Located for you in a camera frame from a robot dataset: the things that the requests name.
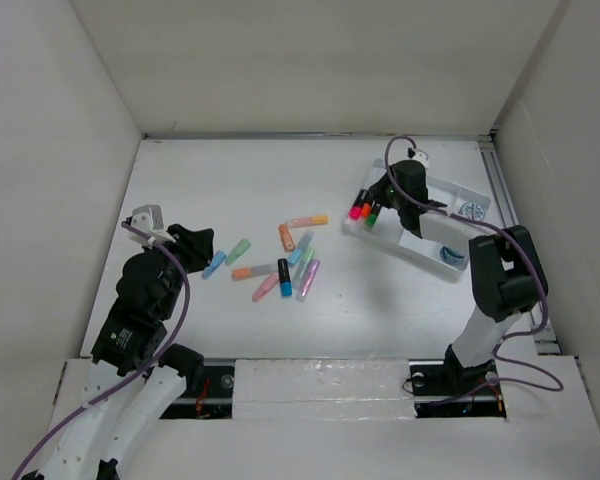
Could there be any black highlighter orange cap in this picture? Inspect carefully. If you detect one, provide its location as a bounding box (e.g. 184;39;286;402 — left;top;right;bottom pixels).
360;191;373;219

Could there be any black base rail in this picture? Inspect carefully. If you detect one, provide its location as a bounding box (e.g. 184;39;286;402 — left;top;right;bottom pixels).
161;359;235;420

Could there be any pastel green short marker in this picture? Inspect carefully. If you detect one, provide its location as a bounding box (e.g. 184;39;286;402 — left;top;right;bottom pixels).
225;238;251;266

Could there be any black highlighter blue cap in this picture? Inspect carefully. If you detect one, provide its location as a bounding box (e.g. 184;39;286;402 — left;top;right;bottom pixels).
277;258;293;298

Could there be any white foam block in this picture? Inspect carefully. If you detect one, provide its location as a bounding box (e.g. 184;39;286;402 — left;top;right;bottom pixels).
232;359;415;421

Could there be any pastel green long marker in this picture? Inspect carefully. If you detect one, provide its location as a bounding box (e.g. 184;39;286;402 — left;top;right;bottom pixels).
294;247;315;283

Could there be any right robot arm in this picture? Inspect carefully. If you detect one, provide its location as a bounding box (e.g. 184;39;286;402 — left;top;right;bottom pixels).
369;160;548;405

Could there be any black highlighter pink cap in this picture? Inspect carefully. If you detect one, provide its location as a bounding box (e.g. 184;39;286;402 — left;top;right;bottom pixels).
348;189;367;220

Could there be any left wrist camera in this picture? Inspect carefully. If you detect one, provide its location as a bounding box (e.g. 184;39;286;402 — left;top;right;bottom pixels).
123;204;175;247

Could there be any clear marker yellow cap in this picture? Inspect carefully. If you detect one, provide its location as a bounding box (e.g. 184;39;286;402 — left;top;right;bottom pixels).
285;215;329;229

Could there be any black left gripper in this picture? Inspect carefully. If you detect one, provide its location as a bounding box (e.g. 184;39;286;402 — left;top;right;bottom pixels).
144;223;213;318

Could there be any orange short marker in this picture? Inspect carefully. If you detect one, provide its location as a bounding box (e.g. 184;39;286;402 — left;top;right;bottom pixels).
278;223;295;252

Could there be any white compartment organizer tray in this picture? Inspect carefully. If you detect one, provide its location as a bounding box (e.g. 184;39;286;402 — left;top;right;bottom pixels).
343;176;492;281

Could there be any pastel blue short marker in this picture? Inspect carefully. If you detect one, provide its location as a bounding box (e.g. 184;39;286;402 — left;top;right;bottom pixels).
201;250;227;279

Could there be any blue paint jar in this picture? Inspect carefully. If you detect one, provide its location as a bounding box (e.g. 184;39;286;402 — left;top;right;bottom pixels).
439;246;466;266
459;202;487;221

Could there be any pastel purple marker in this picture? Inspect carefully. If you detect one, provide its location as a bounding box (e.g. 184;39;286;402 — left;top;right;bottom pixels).
296;259;320;302

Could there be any pastel light blue marker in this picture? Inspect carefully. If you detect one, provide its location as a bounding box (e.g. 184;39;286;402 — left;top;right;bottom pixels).
287;230;314;267

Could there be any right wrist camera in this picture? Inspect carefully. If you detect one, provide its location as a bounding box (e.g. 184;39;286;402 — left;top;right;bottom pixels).
408;148;430;170

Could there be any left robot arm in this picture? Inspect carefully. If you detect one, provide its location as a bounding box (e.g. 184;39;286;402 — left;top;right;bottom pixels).
14;218;214;479

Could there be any pastel pink marker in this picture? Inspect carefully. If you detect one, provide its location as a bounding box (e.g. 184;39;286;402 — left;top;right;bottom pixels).
252;273;279;303

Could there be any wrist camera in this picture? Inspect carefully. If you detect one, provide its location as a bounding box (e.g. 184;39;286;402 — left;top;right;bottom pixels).
123;204;175;247
408;148;430;170

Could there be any clear marker orange cap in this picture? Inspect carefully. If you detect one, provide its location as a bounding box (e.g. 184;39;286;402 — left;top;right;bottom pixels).
231;263;278;281

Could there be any black highlighter green cap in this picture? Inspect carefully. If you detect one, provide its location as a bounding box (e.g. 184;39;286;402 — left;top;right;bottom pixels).
365;202;382;228

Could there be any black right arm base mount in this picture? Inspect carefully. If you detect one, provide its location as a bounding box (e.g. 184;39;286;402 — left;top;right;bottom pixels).
402;360;506;419

